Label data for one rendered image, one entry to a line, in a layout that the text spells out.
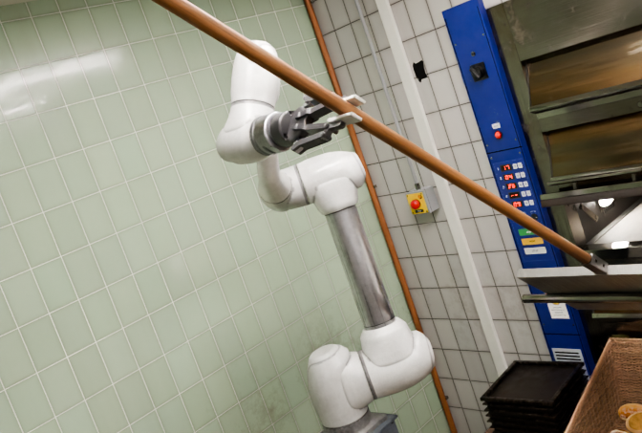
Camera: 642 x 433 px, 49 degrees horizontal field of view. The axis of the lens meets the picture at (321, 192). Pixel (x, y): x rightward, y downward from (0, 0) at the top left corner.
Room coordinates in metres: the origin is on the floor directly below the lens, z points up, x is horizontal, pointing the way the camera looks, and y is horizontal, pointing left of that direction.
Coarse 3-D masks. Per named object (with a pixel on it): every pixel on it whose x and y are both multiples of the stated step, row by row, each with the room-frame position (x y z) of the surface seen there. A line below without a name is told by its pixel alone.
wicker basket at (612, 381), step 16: (608, 352) 2.34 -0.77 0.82; (624, 352) 2.33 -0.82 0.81; (608, 368) 2.32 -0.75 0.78; (640, 368) 2.29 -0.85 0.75; (592, 384) 2.24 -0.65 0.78; (608, 384) 2.31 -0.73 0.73; (624, 384) 2.33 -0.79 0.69; (640, 384) 2.29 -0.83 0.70; (592, 400) 2.22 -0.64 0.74; (608, 400) 2.28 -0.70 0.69; (624, 400) 2.33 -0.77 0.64; (640, 400) 2.28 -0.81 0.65; (576, 416) 2.14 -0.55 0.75; (592, 416) 2.21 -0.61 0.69; (608, 416) 2.26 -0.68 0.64; (576, 432) 2.13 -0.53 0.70; (592, 432) 2.19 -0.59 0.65; (608, 432) 2.24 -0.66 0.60
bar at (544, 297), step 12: (528, 300) 2.18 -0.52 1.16; (540, 300) 2.15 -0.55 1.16; (552, 300) 2.12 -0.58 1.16; (564, 300) 2.09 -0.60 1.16; (576, 300) 2.06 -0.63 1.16; (588, 300) 2.02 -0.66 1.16; (600, 300) 2.00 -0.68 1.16; (612, 300) 1.97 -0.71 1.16; (624, 300) 1.94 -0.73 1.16; (636, 300) 1.91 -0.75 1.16
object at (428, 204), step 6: (426, 186) 2.86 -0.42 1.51; (432, 186) 2.85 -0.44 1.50; (408, 192) 2.87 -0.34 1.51; (414, 192) 2.84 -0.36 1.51; (420, 192) 2.81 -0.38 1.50; (426, 192) 2.82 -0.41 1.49; (432, 192) 2.84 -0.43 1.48; (408, 198) 2.87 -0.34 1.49; (414, 198) 2.85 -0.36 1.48; (426, 198) 2.81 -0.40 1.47; (432, 198) 2.83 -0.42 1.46; (420, 204) 2.83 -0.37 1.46; (426, 204) 2.81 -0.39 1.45; (432, 204) 2.82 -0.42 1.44; (438, 204) 2.85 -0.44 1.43; (414, 210) 2.86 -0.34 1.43; (420, 210) 2.84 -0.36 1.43; (426, 210) 2.81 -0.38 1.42; (432, 210) 2.82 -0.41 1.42
